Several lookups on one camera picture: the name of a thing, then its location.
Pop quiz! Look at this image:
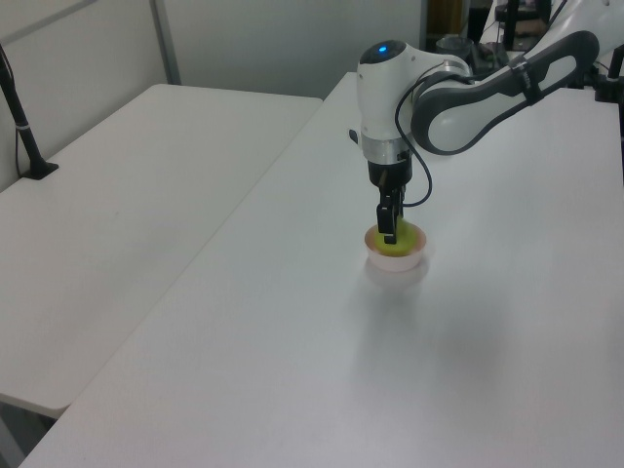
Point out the black camera stand with base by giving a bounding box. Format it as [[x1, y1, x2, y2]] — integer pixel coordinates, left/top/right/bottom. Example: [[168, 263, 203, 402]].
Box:
[[0, 43, 60, 182]]

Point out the black table clamp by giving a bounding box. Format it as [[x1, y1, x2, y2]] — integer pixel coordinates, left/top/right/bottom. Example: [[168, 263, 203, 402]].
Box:
[[593, 72, 621, 104]]

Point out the green pear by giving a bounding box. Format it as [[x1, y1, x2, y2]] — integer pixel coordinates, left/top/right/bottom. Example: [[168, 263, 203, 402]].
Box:
[[370, 217, 424, 258]]

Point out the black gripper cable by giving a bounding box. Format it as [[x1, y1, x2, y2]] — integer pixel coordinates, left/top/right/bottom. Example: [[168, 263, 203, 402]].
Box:
[[393, 61, 435, 208]]

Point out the grey metal bucket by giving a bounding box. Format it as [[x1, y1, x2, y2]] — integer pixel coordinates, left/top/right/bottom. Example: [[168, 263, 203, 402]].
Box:
[[435, 36, 473, 58]]

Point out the pink plastic bowl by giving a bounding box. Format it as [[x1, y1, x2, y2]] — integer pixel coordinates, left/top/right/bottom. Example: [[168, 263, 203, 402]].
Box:
[[364, 221, 429, 273]]

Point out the black camera stand pole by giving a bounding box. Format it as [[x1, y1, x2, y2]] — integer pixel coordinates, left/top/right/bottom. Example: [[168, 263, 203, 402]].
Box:
[[605, 40, 624, 82]]

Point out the grey metal partition post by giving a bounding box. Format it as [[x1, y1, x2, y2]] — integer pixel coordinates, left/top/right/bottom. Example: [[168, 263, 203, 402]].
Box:
[[147, 0, 183, 87]]

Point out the black monitor stand pole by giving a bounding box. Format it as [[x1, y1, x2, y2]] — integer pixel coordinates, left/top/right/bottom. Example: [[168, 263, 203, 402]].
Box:
[[503, 0, 521, 51]]

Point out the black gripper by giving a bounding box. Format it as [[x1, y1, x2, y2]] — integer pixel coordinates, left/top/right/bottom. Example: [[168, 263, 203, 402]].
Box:
[[367, 159, 413, 246]]

